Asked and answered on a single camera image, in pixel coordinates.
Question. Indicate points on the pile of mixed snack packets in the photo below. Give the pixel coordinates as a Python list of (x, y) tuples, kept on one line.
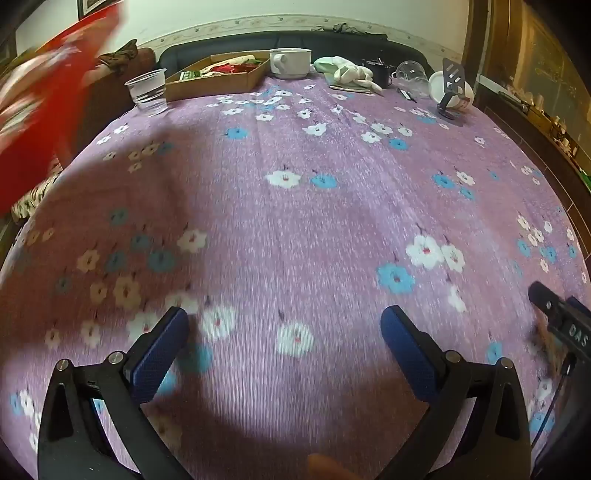
[(226, 67)]

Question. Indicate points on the white mug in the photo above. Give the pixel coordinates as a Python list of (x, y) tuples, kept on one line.
[(291, 62)]

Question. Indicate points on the patterned seat cushion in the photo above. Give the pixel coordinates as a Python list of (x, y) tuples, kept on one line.
[(34, 194)]

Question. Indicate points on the patterned brown cloth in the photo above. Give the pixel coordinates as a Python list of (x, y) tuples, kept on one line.
[(117, 56)]

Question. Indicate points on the black slotted spatula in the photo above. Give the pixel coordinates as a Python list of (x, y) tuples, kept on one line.
[(451, 76)]

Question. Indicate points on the clear plastic cup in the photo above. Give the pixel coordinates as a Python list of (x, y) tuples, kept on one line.
[(148, 92)]

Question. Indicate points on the red gift box lid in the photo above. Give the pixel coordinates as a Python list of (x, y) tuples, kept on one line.
[(41, 106)]

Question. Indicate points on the purple floral tablecloth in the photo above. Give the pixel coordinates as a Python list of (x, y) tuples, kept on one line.
[(295, 230)]

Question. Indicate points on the white paper bowl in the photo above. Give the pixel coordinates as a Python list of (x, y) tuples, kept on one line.
[(464, 99)]

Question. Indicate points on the white and green cloth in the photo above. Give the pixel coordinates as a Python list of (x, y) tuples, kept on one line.
[(348, 69)]

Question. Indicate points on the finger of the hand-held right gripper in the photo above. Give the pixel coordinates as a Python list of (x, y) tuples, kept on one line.
[(540, 295)]

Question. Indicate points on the clear glass cup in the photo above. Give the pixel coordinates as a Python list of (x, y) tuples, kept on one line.
[(412, 74)]

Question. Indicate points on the black sofa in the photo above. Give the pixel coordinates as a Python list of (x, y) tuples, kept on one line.
[(221, 44)]

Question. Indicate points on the brown cardboard box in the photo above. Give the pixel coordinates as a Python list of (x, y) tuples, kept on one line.
[(231, 83)]

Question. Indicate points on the brown armchair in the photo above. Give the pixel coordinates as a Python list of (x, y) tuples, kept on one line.
[(106, 110)]

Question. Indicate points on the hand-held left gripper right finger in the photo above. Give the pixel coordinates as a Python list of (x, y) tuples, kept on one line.
[(411, 357)]

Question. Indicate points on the thin booklet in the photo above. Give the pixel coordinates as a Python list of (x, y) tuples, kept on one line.
[(344, 87)]

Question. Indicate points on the framed wall painting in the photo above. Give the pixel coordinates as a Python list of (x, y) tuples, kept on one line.
[(94, 5)]

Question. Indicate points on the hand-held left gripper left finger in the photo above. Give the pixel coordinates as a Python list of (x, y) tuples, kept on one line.
[(157, 355)]

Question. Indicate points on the small black device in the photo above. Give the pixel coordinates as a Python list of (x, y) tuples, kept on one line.
[(379, 71)]

